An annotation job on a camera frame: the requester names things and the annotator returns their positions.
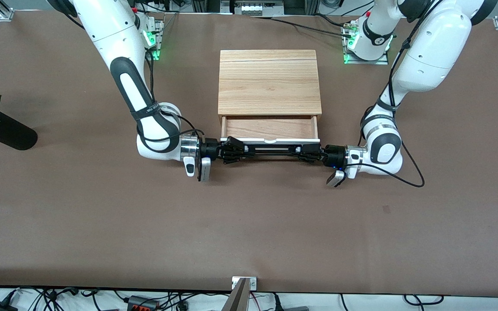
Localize white drawer with black handle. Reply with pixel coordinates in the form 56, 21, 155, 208
220, 114, 322, 158

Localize light wooden drawer cabinet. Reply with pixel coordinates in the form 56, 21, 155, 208
217, 49, 322, 130

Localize brown table cover mat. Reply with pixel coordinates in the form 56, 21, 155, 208
0, 10, 498, 298

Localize white power strip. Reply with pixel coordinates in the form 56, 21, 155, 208
233, 0, 285, 17

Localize black box with orange buttons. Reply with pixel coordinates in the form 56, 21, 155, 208
127, 295, 160, 311

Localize black cylindrical vase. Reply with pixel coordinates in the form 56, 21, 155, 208
0, 108, 38, 151

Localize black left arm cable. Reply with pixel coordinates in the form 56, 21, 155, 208
343, 0, 425, 188

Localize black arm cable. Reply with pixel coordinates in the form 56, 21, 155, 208
137, 47, 207, 149
343, 0, 425, 188

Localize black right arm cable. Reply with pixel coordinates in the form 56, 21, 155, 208
137, 47, 207, 149

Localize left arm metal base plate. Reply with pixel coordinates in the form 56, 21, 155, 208
343, 22, 389, 66

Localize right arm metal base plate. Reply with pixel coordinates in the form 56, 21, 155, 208
143, 19, 164, 61

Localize black cable across table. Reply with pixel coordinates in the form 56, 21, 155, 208
249, 15, 354, 38

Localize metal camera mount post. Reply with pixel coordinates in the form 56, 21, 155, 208
220, 276, 258, 311

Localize looped black floor cable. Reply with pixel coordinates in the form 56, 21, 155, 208
403, 294, 444, 307

